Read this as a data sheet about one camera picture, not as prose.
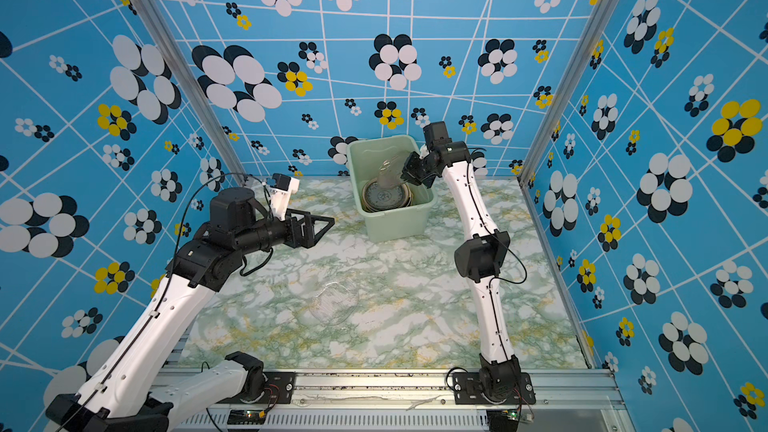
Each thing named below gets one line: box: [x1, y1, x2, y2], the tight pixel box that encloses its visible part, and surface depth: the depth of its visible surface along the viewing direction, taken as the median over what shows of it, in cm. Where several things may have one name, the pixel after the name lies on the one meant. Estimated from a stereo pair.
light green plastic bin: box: [346, 135, 437, 242], surface depth 104 cm
